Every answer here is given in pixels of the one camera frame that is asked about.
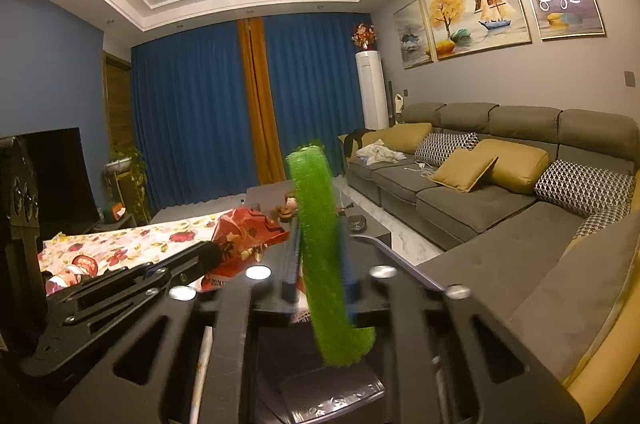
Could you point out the blue curtain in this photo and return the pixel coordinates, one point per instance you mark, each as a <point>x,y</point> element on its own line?
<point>195,114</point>
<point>315,94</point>

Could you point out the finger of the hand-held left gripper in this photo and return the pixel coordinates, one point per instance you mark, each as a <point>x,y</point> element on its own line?
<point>195,256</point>
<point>65,339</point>

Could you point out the grey sectional sofa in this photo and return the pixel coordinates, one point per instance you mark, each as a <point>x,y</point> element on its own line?
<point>480,214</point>

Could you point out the white handheld appliance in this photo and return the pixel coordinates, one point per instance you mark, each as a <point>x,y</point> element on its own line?
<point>398,107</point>

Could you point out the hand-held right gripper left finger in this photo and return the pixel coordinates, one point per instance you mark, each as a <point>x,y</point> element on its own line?
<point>290,266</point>

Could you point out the white crumpled cloth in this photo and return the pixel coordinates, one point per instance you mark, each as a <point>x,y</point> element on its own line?
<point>380,153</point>

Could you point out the white standing air conditioner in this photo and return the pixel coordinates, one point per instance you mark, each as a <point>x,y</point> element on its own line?
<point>372,89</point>

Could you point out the black white patterned pillow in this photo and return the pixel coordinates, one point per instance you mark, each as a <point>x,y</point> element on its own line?
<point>442,147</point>
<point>602,221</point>
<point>582,186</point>

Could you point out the black garment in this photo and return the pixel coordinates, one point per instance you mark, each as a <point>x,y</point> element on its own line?
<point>352,142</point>

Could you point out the pink plastic bag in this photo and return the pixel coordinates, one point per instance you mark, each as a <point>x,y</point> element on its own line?
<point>57,285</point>

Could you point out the wall switch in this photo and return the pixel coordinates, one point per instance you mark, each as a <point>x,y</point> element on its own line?
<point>632,78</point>

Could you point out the dark coffee table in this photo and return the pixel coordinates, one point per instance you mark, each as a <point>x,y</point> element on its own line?
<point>265,196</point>

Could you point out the red gold flower ornament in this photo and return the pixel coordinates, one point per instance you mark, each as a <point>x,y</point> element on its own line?
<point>363,37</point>

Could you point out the grey cushion with yellow edge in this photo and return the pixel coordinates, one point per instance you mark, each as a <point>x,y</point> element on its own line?
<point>590,294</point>

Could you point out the orange curtain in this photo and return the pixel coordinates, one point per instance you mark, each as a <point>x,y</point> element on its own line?
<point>257,104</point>

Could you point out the wooden door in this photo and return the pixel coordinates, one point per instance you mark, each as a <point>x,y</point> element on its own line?
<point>117,104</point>

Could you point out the dark purple plastic bin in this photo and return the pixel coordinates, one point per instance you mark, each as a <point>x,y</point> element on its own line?
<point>400,261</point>

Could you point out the green potted plant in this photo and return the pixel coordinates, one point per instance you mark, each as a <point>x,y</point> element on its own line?
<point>312,143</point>

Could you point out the yellow square pillow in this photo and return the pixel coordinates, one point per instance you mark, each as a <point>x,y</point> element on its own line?
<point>462,169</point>

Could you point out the green fuzzy turf strip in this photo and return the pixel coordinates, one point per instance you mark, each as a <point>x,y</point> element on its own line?
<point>317,229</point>

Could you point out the trailing potted plant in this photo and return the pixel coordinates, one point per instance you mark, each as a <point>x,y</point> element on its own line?
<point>125,164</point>

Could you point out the dark ashtray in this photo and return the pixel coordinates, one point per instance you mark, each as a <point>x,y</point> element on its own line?
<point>357,221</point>

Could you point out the red snack packet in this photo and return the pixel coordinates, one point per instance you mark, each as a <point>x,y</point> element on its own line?
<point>245,231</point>

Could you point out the black flat television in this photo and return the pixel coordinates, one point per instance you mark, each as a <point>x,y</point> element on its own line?
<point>65,174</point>

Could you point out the sailboat tree framed painting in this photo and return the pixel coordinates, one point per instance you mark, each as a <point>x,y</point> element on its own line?
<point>475,9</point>

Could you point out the floral tablecloth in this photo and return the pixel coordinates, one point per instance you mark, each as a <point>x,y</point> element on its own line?
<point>150,241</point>

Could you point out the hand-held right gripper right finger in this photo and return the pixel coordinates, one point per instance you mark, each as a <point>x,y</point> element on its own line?
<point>351,266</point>

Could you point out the wooden plant stand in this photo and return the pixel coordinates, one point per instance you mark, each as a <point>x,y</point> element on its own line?
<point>127,199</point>

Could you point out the small ceramic figurine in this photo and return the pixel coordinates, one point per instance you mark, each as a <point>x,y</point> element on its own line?
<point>289,206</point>

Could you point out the small framed painting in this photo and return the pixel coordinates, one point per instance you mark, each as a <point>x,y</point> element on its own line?
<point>414,35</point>

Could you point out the yellow bolster cushion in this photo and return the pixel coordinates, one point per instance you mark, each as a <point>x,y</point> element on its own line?
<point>520,167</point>
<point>400,137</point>

